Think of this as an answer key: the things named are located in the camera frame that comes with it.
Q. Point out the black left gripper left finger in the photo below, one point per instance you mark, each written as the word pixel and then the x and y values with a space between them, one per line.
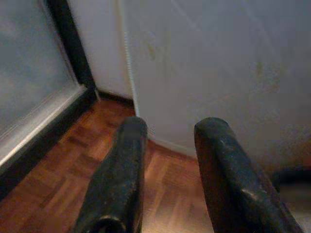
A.
pixel 116 184

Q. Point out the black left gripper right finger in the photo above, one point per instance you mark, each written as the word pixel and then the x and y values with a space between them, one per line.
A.
pixel 233 184

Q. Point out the green white quilted mattress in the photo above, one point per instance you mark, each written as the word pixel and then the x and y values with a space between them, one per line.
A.
pixel 218 72

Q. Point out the black framed sliding door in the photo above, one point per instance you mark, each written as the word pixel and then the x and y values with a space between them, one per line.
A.
pixel 29 72

